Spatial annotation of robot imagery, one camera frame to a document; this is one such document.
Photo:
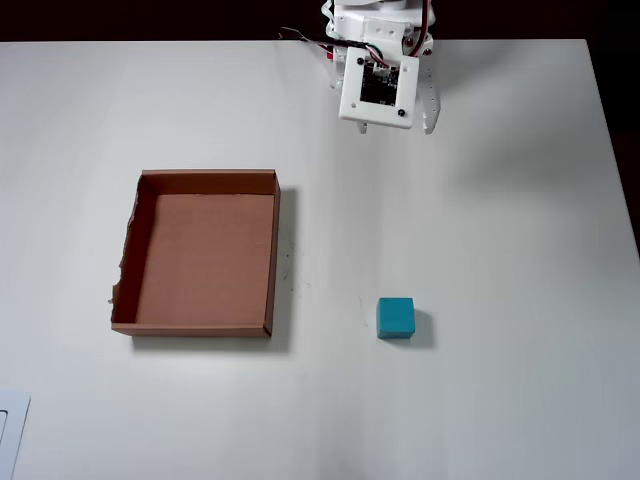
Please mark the brown cardboard box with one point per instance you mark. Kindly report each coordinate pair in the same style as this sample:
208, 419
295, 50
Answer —
205, 260

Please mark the blue cube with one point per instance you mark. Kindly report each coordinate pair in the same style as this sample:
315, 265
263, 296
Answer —
395, 320

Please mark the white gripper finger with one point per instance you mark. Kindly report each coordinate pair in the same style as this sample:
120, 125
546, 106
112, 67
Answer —
363, 128
430, 100

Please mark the white camera mount with board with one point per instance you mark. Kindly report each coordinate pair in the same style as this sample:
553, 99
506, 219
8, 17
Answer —
350, 102

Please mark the white flat device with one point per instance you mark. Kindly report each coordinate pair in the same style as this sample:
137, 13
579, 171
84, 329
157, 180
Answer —
15, 417

